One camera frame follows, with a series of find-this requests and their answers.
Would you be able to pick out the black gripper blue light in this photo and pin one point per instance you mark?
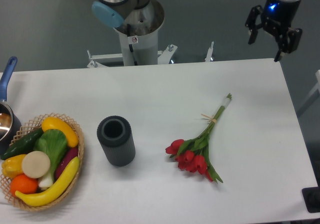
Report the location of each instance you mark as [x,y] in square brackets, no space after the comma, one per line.
[276,14]

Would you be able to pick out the red tulip bouquet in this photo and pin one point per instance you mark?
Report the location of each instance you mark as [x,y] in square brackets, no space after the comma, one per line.
[192,155]

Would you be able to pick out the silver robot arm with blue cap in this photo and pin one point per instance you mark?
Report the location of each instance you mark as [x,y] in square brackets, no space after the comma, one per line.
[137,23]

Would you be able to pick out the white furniture at right edge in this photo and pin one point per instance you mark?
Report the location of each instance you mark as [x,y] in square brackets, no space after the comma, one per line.
[311,97]

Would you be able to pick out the black device at table edge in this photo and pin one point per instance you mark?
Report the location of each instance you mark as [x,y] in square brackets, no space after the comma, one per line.
[311,198]

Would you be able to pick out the dark grey ribbed vase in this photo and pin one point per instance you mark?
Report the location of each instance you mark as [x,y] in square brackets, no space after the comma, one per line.
[115,136]

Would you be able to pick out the purple sweet potato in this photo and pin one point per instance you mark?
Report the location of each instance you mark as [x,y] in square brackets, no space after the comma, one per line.
[70,154]

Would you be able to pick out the yellow squash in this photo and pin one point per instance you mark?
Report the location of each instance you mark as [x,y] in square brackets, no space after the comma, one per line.
[59,124]

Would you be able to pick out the green leafy bok choy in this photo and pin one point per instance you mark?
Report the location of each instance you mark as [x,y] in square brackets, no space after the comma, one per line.
[53,142]

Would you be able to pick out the woven wicker basket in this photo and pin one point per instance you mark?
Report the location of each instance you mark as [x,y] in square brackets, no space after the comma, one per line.
[31,125]

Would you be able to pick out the beige round disc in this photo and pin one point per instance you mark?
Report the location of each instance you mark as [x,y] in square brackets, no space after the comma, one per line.
[35,164]

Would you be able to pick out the green cucumber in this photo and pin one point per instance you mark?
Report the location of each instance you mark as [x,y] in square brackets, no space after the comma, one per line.
[23,145]

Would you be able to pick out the orange fruit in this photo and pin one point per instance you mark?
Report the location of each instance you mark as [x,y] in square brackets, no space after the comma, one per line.
[23,184]

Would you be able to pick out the yellow bell pepper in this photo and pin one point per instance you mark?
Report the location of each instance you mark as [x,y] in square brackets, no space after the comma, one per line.
[12,167]

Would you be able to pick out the yellow banana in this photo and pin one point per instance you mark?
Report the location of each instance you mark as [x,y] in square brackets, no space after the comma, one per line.
[56,190]

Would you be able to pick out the white metal robot base frame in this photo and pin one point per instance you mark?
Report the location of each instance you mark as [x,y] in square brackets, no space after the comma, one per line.
[167,56]

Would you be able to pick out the blue handled saucepan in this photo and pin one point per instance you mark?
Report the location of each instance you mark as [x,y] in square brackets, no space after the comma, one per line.
[9,122]

